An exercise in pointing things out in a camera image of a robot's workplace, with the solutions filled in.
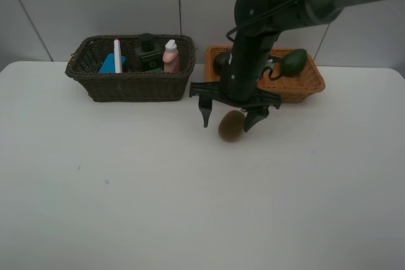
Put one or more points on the dark green bottle black cap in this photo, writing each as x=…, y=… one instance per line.
x=149, y=54

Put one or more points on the white pink-tipped marker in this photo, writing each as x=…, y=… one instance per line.
x=117, y=56

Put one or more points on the blue whiteboard eraser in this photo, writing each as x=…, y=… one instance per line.
x=109, y=65

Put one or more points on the pink lotion bottle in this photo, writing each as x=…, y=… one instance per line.
x=171, y=58

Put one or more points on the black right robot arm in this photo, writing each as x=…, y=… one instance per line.
x=258, y=24

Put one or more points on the dark mangosteen fruit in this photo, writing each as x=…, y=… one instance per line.
x=221, y=61

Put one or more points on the orange wicker basket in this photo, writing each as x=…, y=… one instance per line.
x=290, y=89

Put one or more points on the halved avocado with pit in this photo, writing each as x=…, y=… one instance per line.
x=294, y=62

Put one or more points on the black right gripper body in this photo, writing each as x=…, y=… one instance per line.
x=210, y=91

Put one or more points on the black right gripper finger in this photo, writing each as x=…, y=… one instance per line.
x=205, y=107
x=253, y=116

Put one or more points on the brown kiwi fruit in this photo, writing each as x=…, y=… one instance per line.
x=231, y=126

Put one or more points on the dark brown wicker basket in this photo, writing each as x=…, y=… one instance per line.
x=132, y=85

